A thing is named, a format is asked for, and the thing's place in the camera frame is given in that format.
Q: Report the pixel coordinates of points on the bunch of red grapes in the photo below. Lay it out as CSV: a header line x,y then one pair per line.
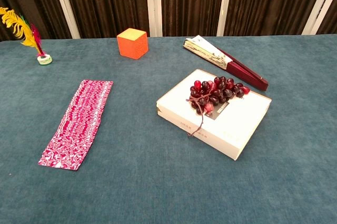
x,y
221,91

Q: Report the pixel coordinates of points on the orange foam cube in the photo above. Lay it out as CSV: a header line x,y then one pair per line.
x,y
133,46

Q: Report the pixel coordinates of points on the white square box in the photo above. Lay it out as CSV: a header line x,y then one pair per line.
x,y
229,126

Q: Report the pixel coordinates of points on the folded red paper fan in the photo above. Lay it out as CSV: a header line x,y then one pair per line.
x,y
245,72

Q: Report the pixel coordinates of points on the pink patterned cloth strip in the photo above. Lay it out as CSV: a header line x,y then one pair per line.
x,y
87,111

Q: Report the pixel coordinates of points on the blue table cloth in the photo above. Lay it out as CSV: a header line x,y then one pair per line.
x,y
137,182

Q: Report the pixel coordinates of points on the brown pleated curtain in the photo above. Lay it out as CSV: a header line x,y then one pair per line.
x,y
192,3

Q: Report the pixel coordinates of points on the yellow feather shuttlecock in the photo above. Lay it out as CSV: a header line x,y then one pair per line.
x,y
44,59

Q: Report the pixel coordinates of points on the white frame post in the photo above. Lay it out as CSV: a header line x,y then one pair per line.
x,y
65,5
154,3
225,3
319,5

